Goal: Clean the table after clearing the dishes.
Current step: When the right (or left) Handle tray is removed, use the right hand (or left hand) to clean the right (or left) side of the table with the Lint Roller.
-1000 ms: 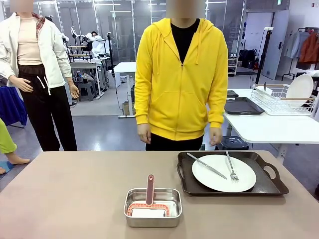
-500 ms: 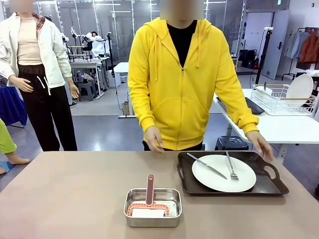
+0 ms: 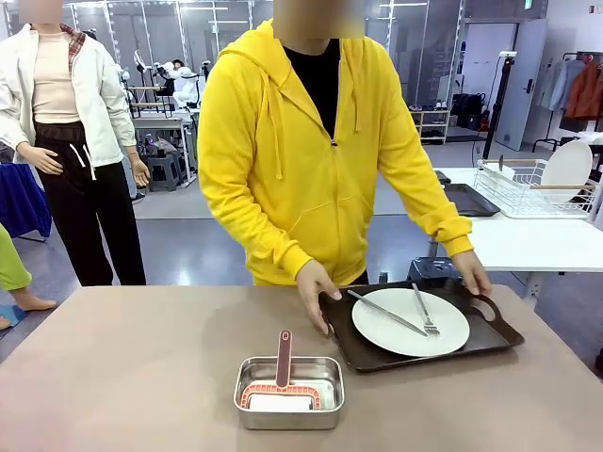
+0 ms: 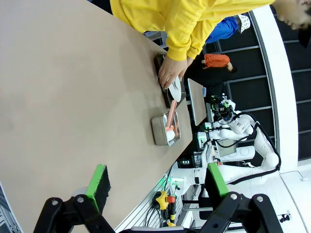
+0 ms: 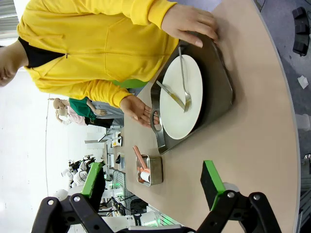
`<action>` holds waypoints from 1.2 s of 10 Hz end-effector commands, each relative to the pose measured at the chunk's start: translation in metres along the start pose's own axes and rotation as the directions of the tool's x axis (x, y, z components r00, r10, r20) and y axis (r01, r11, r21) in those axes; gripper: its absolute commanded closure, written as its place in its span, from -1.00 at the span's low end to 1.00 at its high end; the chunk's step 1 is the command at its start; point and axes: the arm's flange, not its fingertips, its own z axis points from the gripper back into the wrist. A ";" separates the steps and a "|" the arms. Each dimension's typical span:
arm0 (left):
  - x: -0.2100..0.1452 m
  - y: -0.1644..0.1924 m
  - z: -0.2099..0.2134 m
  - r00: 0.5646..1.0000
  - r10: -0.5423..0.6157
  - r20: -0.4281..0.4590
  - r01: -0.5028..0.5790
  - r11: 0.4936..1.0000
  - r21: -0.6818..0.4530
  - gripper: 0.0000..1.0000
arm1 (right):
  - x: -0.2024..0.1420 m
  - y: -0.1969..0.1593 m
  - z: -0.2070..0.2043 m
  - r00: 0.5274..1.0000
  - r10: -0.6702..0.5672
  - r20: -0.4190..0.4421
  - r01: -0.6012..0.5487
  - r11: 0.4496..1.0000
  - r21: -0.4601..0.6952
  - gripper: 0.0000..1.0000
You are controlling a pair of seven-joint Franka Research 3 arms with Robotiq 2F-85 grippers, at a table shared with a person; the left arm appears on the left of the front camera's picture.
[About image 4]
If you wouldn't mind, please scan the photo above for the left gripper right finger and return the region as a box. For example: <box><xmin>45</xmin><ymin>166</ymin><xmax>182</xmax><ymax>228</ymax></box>
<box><xmin>200</xmin><ymin>162</ymin><xmax>284</xmax><ymax>233</ymax></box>

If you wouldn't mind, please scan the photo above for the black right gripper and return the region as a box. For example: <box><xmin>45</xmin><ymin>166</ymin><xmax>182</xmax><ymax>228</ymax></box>
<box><xmin>210</xmin><ymin>95</ymin><xmax>235</xmax><ymax>121</ymax></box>

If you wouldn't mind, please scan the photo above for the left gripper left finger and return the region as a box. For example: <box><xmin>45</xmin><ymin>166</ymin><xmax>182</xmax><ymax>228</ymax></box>
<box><xmin>33</xmin><ymin>164</ymin><xmax>117</xmax><ymax>233</ymax></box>

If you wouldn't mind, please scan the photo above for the dark brown serving tray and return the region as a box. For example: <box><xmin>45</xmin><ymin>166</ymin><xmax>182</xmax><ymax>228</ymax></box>
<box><xmin>153</xmin><ymin>52</ymin><xmax>187</xmax><ymax>109</ymax></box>

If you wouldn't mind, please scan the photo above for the person's right forearm yellow sleeve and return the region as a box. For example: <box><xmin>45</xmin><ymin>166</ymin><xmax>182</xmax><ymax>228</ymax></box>
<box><xmin>165</xmin><ymin>9</ymin><xmax>209</xmax><ymax>61</ymax></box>

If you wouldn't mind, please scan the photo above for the person's left forearm yellow sleeve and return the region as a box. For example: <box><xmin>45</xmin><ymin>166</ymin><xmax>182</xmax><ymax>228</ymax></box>
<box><xmin>187</xmin><ymin>21</ymin><xmax>219</xmax><ymax>59</ymax></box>

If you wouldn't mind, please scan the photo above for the person's right hand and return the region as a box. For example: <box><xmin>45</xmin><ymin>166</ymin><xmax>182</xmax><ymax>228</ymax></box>
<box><xmin>158</xmin><ymin>55</ymin><xmax>188</xmax><ymax>90</ymax></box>

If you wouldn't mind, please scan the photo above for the beige top side table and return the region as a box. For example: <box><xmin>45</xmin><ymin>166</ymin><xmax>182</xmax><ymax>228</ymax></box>
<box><xmin>187</xmin><ymin>77</ymin><xmax>207</xmax><ymax>126</ymax></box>

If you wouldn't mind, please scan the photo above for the small grey monitor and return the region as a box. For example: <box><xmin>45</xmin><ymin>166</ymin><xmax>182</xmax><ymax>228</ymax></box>
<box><xmin>215</xmin><ymin>139</ymin><xmax>237</xmax><ymax>158</ymax></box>

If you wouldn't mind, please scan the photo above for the white control box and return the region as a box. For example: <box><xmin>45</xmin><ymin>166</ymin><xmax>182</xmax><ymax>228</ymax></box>
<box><xmin>196</xmin><ymin>122</ymin><xmax>214</xmax><ymax>149</ymax></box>

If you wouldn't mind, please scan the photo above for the person in orange top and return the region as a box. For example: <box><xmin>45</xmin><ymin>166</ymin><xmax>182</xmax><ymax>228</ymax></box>
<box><xmin>201</xmin><ymin>53</ymin><xmax>238</xmax><ymax>73</ymax></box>

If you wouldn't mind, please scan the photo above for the white round plate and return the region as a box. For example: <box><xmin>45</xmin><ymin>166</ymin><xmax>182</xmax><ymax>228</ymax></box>
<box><xmin>169</xmin><ymin>75</ymin><xmax>182</xmax><ymax>101</ymax></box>

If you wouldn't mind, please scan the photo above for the black yellow red tool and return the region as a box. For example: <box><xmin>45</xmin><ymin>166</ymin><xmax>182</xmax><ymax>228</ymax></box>
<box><xmin>167</xmin><ymin>202</ymin><xmax>177</xmax><ymax>228</ymax></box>

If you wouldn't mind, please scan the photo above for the yellow emergency stop button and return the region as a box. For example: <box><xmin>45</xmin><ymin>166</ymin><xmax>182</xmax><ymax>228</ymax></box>
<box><xmin>155</xmin><ymin>190</ymin><xmax>176</xmax><ymax>210</ymax></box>

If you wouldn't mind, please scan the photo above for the rectangular stainless steel tray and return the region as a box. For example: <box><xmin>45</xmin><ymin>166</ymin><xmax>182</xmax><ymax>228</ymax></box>
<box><xmin>151</xmin><ymin>110</ymin><xmax>182</xmax><ymax>147</ymax></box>

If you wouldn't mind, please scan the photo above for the person in blue top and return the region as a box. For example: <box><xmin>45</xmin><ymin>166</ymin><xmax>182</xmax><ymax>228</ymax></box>
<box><xmin>205</xmin><ymin>14</ymin><xmax>251</xmax><ymax>44</ymax></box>

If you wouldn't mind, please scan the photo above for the person in yellow hoodie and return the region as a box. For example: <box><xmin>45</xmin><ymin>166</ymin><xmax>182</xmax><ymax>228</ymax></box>
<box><xmin>109</xmin><ymin>0</ymin><xmax>311</xmax><ymax>61</ymax></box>

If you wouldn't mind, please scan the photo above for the red handled lint roller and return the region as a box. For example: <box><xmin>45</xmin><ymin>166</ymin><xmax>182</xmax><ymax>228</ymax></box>
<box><xmin>165</xmin><ymin>100</ymin><xmax>179</xmax><ymax>140</ymax></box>

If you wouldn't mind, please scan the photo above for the black cable bundle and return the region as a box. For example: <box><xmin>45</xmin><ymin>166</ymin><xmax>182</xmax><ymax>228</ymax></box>
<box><xmin>145</xmin><ymin>206</ymin><xmax>162</xmax><ymax>229</ymax></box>

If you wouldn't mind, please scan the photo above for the black right arm cable sleeve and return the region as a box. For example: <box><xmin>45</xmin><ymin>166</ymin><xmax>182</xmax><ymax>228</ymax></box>
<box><xmin>225</xmin><ymin>113</ymin><xmax>282</xmax><ymax>185</ymax></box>

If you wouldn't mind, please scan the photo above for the white adapter cable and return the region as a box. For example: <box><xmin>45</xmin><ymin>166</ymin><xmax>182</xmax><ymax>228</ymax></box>
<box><xmin>279</xmin><ymin>170</ymin><xmax>309</xmax><ymax>182</ymax></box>

